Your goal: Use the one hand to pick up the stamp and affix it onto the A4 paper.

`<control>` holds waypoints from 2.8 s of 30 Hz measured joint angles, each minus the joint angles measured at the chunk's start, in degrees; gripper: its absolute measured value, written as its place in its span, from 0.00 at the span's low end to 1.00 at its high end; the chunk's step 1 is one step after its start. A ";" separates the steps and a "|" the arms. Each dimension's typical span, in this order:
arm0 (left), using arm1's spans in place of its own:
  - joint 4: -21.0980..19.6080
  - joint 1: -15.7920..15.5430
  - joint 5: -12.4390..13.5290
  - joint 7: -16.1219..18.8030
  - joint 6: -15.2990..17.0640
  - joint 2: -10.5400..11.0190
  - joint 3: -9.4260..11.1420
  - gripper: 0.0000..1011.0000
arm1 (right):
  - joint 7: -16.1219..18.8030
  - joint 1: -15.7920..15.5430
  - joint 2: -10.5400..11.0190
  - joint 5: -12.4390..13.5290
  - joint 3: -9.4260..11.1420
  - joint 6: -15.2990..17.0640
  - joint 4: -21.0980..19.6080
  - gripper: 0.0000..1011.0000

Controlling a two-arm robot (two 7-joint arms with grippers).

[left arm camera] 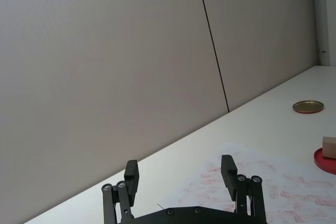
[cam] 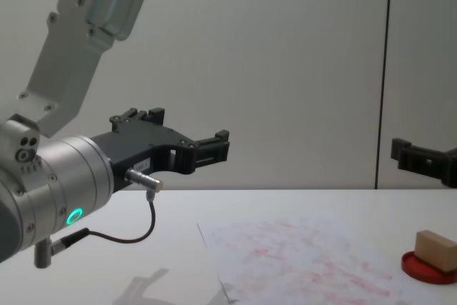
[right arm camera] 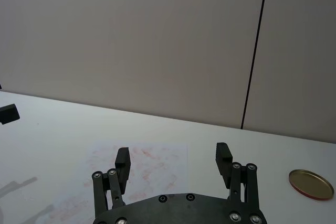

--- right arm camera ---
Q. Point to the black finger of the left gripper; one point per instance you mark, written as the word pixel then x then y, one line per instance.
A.
pixel 9 115

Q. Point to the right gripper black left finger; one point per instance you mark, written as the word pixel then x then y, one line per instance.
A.
pixel 123 171

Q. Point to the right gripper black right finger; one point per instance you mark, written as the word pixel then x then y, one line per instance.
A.
pixel 223 165

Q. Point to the white paper sheet, red stains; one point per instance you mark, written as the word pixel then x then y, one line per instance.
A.
pixel 157 166

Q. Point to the round gold metal lid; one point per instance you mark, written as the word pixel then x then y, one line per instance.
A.
pixel 309 183

